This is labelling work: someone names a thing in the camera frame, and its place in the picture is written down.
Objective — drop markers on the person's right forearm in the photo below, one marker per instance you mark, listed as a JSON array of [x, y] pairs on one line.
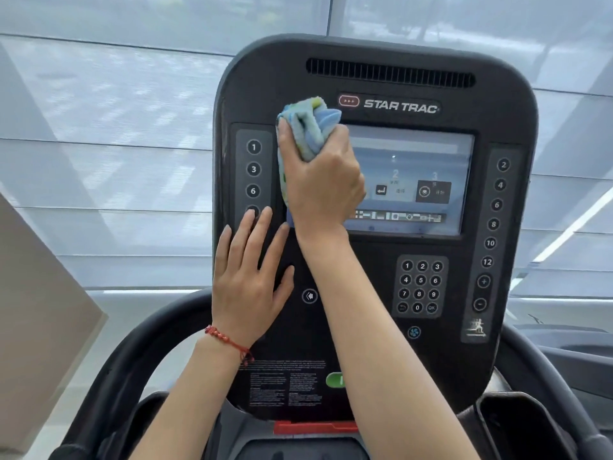
[[383, 378]]

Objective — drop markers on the person's left forearm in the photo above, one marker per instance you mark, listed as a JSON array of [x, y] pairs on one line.
[[191, 407]]

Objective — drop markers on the grey treadmill red label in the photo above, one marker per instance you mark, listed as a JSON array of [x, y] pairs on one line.
[[589, 364]]

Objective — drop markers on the person's left hand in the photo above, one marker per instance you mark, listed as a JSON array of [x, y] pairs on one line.
[[244, 292]]

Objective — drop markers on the polka dot cleaning cloth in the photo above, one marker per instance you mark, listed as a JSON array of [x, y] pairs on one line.
[[311, 124]]

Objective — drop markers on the person's right hand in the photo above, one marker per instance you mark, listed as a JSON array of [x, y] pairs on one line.
[[325, 191]]

